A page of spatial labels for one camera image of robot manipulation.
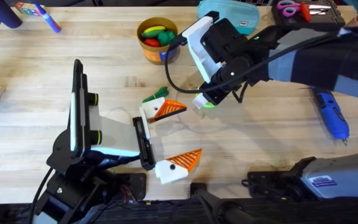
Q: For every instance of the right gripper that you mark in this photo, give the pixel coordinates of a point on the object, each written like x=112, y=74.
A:
x=228, y=46

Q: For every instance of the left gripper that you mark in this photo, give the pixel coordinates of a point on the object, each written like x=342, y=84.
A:
x=117, y=137

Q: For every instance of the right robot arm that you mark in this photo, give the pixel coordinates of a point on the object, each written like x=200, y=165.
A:
x=337, y=180

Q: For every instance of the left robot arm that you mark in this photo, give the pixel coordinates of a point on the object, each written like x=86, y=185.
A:
x=64, y=199

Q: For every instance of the green vegetable toy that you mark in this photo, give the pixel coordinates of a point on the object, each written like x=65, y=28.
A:
x=158, y=93

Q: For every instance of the blue electric screwdriver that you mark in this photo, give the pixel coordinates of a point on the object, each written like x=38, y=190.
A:
x=331, y=112

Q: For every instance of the yellow tub of toys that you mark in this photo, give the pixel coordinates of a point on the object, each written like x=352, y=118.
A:
x=154, y=53

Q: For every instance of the black upright flat plate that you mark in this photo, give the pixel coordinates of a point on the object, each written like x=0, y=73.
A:
x=79, y=109

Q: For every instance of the teal zip pouch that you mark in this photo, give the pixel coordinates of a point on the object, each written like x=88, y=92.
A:
x=238, y=12

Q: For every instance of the black tool case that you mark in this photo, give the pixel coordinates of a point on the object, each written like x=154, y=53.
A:
x=325, y=20

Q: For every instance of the blue and white marker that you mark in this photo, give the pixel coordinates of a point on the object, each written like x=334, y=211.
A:
x=50, y=20

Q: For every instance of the colourful toy block box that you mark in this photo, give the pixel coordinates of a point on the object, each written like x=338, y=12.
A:
x=26, y=9

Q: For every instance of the black stand post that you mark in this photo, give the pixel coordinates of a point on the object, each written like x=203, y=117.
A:
x=204, y=193

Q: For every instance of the black rail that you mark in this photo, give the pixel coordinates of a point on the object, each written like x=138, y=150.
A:
x=291, y=214

